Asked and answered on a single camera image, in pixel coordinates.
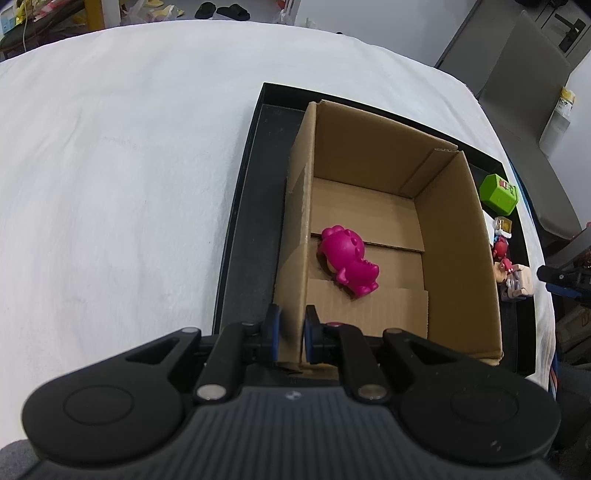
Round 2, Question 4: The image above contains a brown hair doll figurine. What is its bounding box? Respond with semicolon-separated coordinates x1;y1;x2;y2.
494;259;534;301

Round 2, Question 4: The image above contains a red blue small figurine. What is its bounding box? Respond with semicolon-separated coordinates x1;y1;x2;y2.
492;216;514;273

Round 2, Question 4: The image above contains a magenta dinosaur figurine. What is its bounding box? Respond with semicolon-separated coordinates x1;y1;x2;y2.
317;225;380;298

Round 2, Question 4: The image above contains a green cube toy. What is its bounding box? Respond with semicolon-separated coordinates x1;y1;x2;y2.
479;174;519;215

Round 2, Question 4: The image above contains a brown cardboard box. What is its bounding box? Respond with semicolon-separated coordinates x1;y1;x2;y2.
273;101;503;367

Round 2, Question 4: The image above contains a black tray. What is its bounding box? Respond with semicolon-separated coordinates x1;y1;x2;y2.
211;81;537;375

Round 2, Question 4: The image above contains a white bottle yellow cap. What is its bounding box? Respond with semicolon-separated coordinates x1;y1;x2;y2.
539;88;576;157

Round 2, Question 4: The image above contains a white table cloth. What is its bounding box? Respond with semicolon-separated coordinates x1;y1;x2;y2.
0;20;558;451

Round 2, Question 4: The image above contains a black slippers pair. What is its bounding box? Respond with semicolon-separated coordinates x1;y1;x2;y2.
194;1;250;21

